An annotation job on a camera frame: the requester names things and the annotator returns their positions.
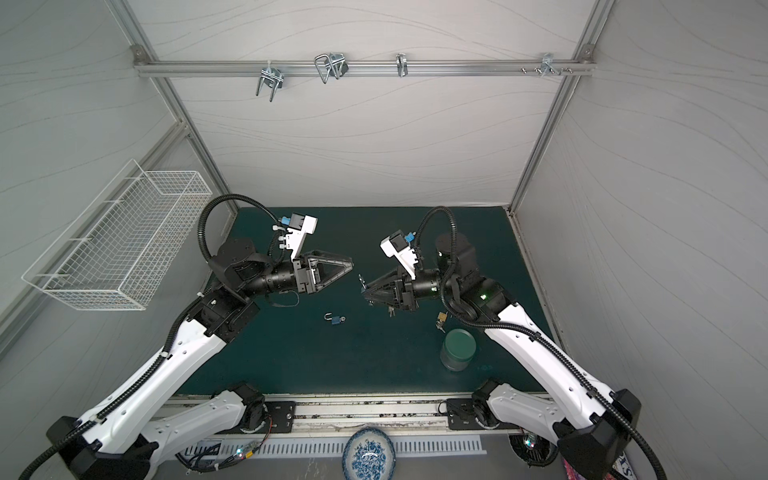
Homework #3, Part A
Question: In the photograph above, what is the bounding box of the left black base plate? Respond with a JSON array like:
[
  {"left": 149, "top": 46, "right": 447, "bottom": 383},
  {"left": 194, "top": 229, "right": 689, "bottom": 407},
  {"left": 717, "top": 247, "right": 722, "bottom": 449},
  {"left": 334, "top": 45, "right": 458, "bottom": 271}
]
[{"left": 236, "top": 401, "right": 296, "bottom": 434}]

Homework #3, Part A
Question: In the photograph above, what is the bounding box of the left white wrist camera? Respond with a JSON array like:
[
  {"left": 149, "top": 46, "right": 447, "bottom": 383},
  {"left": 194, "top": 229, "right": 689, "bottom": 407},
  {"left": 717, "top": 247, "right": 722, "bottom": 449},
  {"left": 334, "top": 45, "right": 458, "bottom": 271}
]
[{"left": 272, "top": 213, "right": 318, "bottom": 260}]

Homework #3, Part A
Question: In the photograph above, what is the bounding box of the metal bolt clamp right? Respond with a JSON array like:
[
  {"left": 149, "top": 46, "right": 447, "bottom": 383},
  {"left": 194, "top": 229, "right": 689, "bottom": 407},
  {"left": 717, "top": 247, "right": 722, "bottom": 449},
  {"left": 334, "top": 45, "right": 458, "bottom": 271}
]
[{"left": 520, "top": 53, "right": 573, "bottom": 77}]

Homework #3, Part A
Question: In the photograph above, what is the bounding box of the aluminium crossbar rail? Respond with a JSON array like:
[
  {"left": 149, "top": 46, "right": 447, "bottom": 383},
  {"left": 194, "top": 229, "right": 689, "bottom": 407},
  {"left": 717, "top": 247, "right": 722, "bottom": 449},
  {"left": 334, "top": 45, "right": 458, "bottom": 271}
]
[{"left": 134, "top": 57, "right": 596, "bottom": 78}]

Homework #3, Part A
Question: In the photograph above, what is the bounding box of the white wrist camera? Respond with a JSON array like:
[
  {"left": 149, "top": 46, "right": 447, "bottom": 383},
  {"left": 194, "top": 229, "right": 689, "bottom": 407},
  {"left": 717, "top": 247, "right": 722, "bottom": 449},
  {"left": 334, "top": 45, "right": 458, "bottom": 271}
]
[
  {"left": 272, "top": 213, "right": 318, "bottom": 260},
  {"left": 380, "top": 230, "right": 419, "bottom": 280}
]

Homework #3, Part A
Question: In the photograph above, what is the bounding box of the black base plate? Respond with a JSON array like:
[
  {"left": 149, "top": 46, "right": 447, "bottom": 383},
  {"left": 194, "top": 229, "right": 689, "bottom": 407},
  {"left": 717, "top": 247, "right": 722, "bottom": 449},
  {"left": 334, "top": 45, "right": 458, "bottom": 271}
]
[
  {"left": 445, "top": 398, "right": 500, "bottom": 431},
  {"left": 236, "top": 401, "right": 296, "bottom": 434}
]

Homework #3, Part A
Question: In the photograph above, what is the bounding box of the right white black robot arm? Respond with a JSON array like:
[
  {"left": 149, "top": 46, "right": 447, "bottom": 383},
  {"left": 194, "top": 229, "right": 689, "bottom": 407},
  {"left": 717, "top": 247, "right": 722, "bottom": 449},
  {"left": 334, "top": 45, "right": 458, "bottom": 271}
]
[{"left": 362, "top": 206, "right": 667, "bottom": 479}]

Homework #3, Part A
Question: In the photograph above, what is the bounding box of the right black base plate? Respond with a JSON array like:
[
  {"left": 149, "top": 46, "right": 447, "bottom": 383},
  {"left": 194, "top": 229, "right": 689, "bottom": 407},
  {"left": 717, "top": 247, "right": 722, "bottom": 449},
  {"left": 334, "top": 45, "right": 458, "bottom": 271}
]
[{"left": 445, "top": 398, "right": 500, "bottom": 431}]

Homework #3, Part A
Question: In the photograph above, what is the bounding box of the blue padlock left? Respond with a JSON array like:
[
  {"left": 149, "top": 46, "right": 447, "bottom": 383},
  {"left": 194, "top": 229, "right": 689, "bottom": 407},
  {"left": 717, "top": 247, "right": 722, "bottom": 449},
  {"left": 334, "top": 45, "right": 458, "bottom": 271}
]
[{"left": 324, "top": 312, "right": 346, "bottom": 325}]

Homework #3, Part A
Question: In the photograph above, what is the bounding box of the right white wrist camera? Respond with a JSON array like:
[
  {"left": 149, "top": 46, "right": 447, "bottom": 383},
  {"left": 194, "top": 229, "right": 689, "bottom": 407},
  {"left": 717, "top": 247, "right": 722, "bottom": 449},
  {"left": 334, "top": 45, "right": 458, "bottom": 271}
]
[{"left": 380, "top": 230, "right": 419, "bottom": 280}]

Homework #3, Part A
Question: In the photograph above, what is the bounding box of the green lidded jar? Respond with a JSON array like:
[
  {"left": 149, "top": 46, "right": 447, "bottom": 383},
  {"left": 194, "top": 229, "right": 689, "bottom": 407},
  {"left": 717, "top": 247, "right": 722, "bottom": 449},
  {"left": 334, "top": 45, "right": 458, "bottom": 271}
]
[{"left": 440, "top": 329, "right": 477, "bottom": 372}]

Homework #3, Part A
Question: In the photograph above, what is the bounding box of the brass padlock with keys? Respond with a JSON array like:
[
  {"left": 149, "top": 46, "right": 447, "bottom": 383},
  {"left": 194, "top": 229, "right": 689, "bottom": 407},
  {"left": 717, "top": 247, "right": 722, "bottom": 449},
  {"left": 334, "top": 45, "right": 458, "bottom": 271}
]
[{"left": 435, "top": 312, "right": 448, "bottom": 333}]

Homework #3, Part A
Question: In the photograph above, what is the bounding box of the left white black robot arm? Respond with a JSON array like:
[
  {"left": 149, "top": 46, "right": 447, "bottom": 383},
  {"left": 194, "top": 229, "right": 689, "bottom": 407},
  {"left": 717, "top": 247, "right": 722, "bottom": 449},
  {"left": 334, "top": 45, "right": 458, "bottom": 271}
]
[{"left": 20, "top": 194, "right": 354, "bottom": 479}]

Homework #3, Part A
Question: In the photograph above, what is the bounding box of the pink Fox's candy bag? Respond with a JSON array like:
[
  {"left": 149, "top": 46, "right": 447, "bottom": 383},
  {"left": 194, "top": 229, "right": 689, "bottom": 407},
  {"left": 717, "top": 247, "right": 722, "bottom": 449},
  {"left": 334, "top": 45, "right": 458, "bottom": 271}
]
[{"left": 614, "top": 456, "right": 637, "bottom": 480}]

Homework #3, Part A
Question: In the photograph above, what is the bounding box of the metal U-bolt clamp middle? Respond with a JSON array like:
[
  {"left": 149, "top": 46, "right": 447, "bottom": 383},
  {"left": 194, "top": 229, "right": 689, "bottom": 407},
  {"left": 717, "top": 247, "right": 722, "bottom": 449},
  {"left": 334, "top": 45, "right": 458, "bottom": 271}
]
[{"left": 314, "top": 52, "right": 349, "bottom": 84}]

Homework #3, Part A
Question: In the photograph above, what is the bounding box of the small metal bracket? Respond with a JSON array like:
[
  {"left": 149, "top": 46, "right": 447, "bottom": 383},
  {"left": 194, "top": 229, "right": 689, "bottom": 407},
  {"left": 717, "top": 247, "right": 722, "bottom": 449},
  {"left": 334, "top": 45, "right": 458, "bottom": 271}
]
[{"left": 395, "top": 53, "right": 408, "bottom": 78}]

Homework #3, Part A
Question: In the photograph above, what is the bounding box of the blue white patterned plate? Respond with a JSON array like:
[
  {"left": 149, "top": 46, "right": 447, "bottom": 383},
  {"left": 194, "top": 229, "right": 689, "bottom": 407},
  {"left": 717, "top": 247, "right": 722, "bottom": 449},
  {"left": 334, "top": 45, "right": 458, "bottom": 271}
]
[{"left": 342, "top": 427, "right": 397, "bottom": 480}]

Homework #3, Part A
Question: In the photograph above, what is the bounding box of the black round fan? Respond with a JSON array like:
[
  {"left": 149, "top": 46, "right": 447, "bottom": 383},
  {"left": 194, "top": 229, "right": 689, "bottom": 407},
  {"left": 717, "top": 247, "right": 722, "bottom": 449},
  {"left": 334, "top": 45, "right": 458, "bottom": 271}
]
[{"left": 508, "top": 433, "right": 559, "bottom": 468}]

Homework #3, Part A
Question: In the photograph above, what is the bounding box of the metal u-bolt clamp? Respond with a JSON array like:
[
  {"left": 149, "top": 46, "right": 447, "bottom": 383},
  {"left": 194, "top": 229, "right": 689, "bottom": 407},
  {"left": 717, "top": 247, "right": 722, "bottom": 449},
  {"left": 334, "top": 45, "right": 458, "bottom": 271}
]
[
  {"left": 255, "top": 66, "right": 284, "bottom": 102},
  {"left": 314, "top": 52, "right": 349, "bottom": 84}
]

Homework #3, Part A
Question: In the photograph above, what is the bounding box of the white wire basket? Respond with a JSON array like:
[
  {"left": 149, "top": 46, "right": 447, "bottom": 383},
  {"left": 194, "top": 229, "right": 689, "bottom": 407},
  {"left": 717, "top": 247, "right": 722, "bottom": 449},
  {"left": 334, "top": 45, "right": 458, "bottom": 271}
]
[{"left": 21, "top": 160, "right": 212, "bottom": 311}]

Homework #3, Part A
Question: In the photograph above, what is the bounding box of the white vented cable duct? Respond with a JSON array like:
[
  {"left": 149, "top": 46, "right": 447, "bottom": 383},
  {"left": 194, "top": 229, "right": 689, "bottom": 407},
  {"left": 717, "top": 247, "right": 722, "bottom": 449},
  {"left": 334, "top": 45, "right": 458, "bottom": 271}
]
[{"left": 185, "top": 435, "right": 487, "bottom": 460}]

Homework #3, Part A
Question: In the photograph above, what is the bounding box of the metal U-bolt clamp left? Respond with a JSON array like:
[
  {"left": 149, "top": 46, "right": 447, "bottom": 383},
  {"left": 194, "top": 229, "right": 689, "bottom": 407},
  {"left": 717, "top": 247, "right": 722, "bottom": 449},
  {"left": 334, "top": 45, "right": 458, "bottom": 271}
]
[{"left": 255, "top": 66, "right": 284, "bottom": 102}]

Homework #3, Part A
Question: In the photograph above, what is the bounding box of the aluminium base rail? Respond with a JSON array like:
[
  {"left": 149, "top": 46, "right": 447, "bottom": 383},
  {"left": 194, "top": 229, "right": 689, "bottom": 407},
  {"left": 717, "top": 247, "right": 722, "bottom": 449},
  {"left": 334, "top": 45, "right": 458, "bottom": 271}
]
[{"left": 161, "top": 391, "right": 608, "bottom": 442}]

